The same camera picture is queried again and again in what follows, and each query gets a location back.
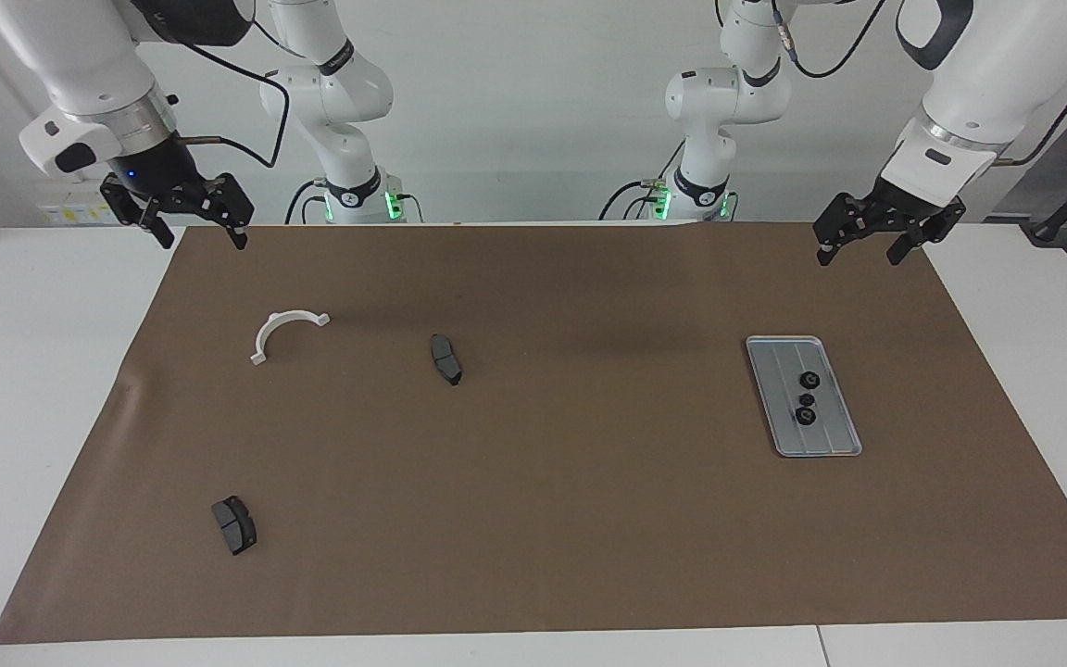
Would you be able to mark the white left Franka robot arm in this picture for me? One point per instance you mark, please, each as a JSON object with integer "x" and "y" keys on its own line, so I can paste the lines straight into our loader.
{"x": 728, "y": 93}

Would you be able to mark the white power strip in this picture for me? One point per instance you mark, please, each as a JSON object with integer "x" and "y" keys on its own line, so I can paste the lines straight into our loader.
{"x": 70, "y": 215}

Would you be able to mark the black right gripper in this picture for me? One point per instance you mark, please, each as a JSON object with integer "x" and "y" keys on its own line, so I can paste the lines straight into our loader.
{"x": 158, "y": 176}

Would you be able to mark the brown paper table mat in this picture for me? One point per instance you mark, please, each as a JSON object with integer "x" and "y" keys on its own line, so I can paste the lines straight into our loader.
{"x": 533, "y": 482}

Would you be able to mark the short dark grey brake pad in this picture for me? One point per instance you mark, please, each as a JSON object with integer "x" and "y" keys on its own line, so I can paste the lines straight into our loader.
{"x": 235, "y": 526}

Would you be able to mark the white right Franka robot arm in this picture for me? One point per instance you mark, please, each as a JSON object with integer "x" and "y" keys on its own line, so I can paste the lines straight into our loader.
{"x": 80, "y": 56}

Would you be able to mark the silver metal tray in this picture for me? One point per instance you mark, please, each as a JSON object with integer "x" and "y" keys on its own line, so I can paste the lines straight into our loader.
{"x": 825, "y": 440}

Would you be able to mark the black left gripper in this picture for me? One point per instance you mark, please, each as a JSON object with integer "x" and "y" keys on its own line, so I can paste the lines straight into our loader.
{"x": 895, "y": 208}

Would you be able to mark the long dark grey brake pad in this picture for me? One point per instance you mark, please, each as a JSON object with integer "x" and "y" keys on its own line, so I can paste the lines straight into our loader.
{"x": 446, "y": 359}

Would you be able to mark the white curved plastic bracket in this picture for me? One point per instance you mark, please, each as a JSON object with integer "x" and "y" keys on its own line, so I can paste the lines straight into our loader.
{"x": 269, "y": 326}

